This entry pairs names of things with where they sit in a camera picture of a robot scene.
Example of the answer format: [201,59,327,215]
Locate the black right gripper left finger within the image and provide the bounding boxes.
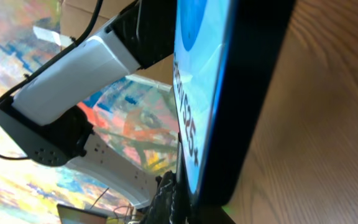
[140,171,179,224]

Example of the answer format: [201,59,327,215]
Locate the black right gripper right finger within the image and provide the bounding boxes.
[186,206,236,224]

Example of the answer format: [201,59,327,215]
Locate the blue Samsung Galaxy smartphone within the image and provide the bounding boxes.
[173,0,295,207]

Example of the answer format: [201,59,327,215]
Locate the colourful abstract painting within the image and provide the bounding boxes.
[0,0,180,224]

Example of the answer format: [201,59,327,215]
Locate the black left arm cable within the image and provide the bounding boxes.
[0,0,104,161]

